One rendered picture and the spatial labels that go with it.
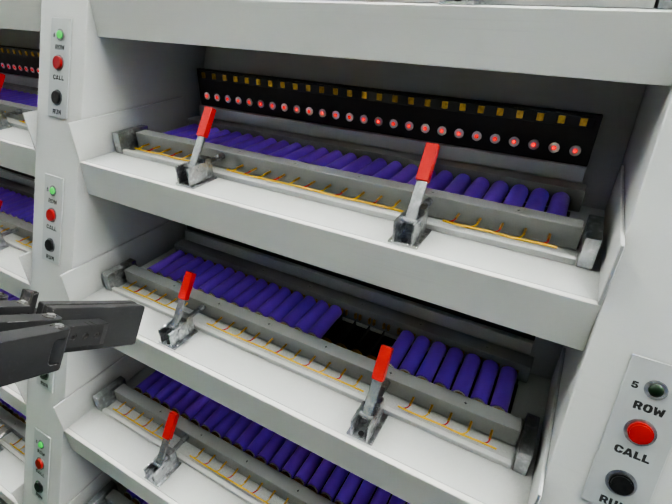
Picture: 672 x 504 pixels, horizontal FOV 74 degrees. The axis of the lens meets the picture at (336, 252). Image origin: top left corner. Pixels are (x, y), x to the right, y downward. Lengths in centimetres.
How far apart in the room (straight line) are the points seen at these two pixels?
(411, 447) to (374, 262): 19
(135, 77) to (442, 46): 45
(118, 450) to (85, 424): 8
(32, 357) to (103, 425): 52
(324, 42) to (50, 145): 42
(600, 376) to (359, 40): 34
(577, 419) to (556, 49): 28
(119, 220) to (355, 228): 41
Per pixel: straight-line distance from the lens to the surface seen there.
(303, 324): 57
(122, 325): 36
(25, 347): 28
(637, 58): 39
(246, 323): 58
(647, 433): 40
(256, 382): 53
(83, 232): 70
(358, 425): 48
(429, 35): 41
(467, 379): 52
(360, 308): 59
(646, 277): 38
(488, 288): 38
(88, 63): 68
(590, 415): 41
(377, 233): 42
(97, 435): 79
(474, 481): 47
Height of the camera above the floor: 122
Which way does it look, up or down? 12 degrees down
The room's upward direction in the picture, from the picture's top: 11 degrees clockwise
